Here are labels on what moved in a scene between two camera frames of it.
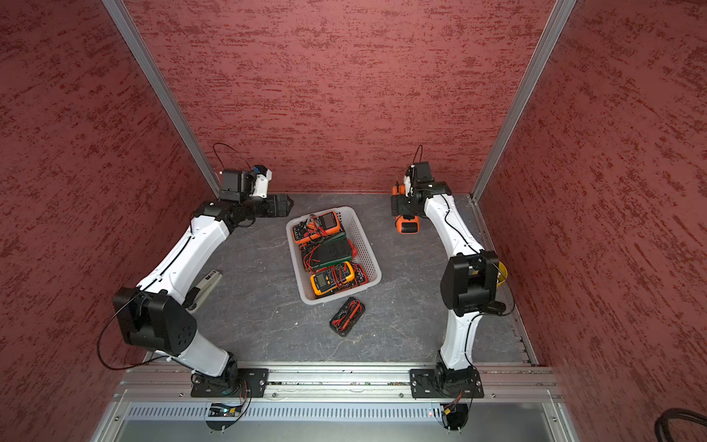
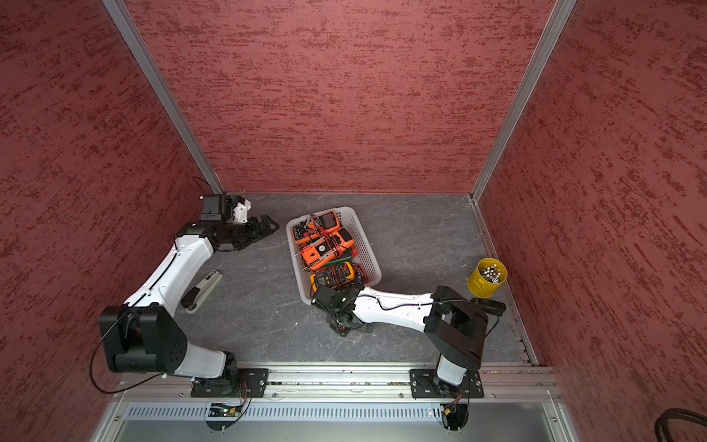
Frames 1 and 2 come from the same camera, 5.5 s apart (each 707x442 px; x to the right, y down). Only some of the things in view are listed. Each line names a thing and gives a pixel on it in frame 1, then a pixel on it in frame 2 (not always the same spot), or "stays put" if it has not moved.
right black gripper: (399, 206) to (334, 319)
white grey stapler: (196, 296) stays put
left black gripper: (283, 209) to (256, 233)
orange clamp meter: (316, 226) stays put
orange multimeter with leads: (405, 226) to (340, 239)
